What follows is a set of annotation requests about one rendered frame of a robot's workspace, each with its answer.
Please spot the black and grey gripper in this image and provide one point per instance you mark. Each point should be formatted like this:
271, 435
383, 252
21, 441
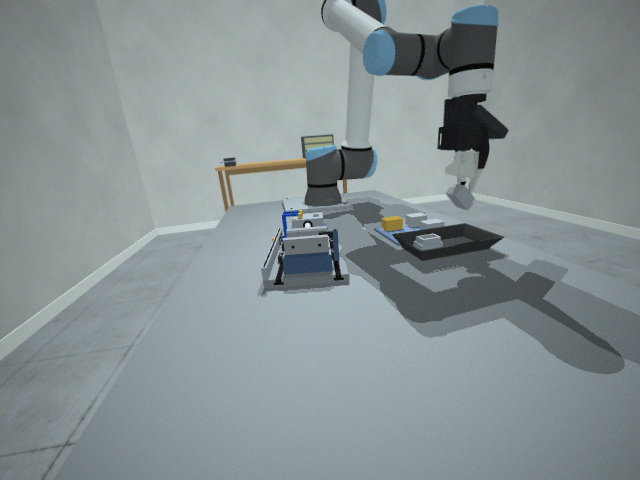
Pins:
471, 134

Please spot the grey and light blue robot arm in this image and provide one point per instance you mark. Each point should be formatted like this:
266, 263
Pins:
466, 51

